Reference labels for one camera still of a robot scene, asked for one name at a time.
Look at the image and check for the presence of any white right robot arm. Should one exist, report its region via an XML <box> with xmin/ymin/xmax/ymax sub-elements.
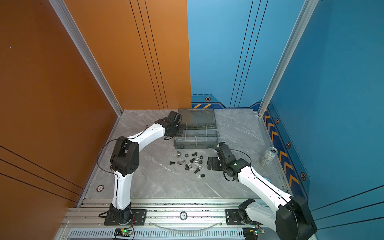
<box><xmin>208</xmin><ymin>142</ymin><xmax>318</xmax><ymax>240</ymax></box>

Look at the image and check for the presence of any right aluminium corner post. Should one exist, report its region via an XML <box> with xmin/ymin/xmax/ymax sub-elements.
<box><xmin>258</xmin><ymin>0</ymin><xmax>319</xmax><ymax>117</ymax></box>

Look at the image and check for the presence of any green circuit board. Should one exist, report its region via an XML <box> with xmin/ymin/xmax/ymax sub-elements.
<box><xmin>114</xmin><ymin>228</ymin><xmax>135</xmax><ymax>238</ymax></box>

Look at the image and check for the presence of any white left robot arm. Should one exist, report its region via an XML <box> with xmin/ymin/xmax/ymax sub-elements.
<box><xmin>107</xmin><ymin>111</ymin><xmax>183</xmax><ymax>225</ymax></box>

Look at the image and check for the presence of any aluminium corner post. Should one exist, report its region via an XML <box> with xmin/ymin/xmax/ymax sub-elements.
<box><xmin>258</xmin><ymin>0</ymin><xmax>319</xmax><ymax>117</ymax></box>
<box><xmin>49</xmin><ymin>0</ymin><xmax>123</xmax><ymax>117</ymax></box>

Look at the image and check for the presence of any left aluminium corner post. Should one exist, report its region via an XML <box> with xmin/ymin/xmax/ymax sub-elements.
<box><xmin>49</xmin><ymin>0</ymin><xmax>123</xmax><ymax>117</ymax></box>

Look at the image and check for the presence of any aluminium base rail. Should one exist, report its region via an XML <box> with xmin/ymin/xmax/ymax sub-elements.
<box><xmin>53</xmin><ymin>197</ymin><xmax>319</xmax><ymax>240</ymax></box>

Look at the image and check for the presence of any grey plastic organizer box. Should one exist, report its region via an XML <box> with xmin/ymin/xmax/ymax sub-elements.
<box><xmin>174</xmin><ymin>109</ymin><xmax>219</xmax><ymax>150</ymax></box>

